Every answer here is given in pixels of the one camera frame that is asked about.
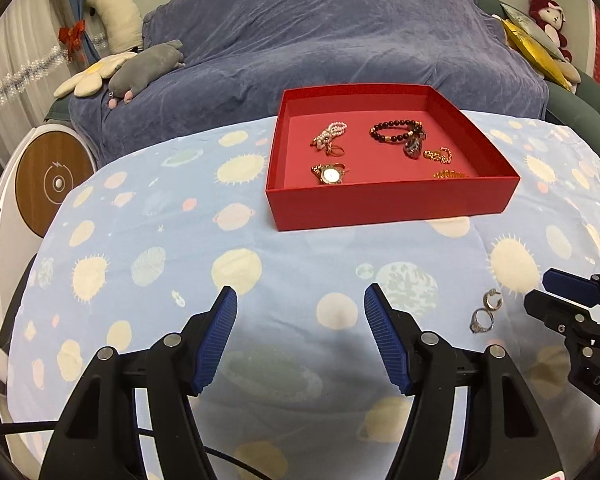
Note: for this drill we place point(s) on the red cardboard box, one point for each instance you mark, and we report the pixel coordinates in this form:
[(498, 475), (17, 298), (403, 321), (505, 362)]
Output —
[(360, 195)]

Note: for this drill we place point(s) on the blue curtain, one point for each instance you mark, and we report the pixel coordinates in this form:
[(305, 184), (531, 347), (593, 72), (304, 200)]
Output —
[(82, 10)]

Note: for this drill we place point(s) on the silver tinsel garland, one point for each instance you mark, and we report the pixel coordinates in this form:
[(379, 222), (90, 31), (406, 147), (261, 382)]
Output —
[(20, 77)]

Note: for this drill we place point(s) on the gold cushion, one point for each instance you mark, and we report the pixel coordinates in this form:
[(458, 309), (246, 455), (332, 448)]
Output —
[(535, 50)]

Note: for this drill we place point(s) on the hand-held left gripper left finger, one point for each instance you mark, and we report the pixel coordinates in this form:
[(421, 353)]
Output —
[(215, 340)]

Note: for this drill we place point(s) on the planet print tablecloth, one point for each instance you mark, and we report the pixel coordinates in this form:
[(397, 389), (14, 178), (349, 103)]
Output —
[(155, 280)]

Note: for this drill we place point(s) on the blue-covered sofa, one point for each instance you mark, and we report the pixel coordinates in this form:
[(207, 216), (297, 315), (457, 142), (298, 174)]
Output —
[(305, 35)]

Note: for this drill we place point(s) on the gold bangle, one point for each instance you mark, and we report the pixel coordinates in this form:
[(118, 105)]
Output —
[(450, 175)]

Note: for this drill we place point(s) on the cream plush toy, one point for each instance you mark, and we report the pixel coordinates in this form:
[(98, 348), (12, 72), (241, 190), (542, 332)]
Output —
[(570, 75)]

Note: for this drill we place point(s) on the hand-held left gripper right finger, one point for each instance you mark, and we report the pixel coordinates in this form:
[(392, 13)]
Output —
[(387, 340)]

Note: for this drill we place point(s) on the white cow plush toy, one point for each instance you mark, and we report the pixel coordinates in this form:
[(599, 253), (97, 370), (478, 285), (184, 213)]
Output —
[(117, 15)]

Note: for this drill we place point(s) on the white curtain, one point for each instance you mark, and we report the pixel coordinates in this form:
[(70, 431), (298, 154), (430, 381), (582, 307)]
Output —
[(20, 60)]

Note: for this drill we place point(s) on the red monkey plush toy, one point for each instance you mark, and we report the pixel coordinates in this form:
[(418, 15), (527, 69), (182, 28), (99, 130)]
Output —
[(550, 20)]

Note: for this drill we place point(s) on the gold hoop earring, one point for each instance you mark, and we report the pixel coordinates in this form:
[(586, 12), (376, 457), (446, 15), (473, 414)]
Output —
[(337, 150)]

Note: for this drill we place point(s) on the pearl hair clip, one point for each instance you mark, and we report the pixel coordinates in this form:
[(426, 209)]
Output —
[(330, 132)]

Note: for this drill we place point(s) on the teal sofa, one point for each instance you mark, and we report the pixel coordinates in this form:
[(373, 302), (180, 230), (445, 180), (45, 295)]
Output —
[(580, 105)]

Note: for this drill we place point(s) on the silver hoop earring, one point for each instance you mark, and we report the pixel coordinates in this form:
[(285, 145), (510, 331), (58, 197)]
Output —
[(491, 300)]

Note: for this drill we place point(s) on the silver cushion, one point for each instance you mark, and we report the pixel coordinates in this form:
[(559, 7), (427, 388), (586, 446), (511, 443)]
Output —
[(527, 25)]

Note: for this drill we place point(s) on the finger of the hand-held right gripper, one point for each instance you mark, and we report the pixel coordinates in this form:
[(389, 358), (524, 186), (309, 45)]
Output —
[(570, 284), (550, 312)]

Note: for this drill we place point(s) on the grey plush toy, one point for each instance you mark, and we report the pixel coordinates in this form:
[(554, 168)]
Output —
[(145, 67)]

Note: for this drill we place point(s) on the flower shaped pillow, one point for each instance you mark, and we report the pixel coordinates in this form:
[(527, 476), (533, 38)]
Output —
[(90, 77)]

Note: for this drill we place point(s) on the gold wristwatch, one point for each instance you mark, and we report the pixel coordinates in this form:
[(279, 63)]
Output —
[(330, 174)]

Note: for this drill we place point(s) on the white device with wooden disc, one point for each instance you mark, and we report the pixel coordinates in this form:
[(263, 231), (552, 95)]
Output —
[(55, 182)]

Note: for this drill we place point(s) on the red bow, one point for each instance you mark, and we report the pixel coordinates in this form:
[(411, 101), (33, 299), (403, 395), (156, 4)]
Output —
[(73, 34)]

